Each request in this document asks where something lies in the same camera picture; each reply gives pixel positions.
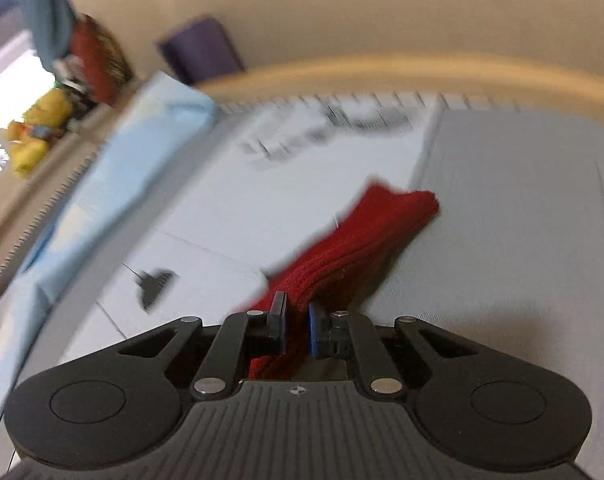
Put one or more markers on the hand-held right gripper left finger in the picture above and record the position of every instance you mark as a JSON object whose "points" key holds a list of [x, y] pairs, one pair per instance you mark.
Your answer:
{"points": [[279, 322]]}

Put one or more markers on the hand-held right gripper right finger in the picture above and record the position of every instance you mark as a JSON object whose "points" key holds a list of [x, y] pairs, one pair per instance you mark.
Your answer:
{"points": [[316, 330]]}

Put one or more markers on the red knit garment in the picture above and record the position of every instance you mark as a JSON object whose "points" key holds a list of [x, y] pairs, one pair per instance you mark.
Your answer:
{"points": [[362, 245]]}

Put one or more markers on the pale printed bed sheet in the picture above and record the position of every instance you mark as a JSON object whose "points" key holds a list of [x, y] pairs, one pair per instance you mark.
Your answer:
{"points": [[221, 200]]}

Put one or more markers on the light blue folded sheet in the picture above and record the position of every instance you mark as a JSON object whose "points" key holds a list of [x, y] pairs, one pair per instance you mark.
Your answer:
{"points": [[126, 160]]}

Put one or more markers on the grey mattress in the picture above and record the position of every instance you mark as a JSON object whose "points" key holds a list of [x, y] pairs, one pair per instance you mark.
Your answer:
{"points": [[507, 210]]}

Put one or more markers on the wooden headboard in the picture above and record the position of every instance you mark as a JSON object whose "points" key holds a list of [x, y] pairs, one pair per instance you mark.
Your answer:
{"points": [[432, 67]]}

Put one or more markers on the yellow plush toy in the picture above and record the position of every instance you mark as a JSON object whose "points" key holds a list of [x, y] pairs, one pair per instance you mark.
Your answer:
{"points": [[49, 109], [27, 152]]}

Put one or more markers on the dark red cushion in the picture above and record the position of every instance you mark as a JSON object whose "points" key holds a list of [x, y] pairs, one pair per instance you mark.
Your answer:
{"points": [[99, 60]]}

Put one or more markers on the window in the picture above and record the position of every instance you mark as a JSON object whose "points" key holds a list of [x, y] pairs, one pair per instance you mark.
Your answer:
{"points": [[4, 70]]}

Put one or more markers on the blue curtain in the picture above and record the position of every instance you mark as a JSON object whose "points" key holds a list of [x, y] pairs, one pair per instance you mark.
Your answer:
{"points": [[41, 10]]}

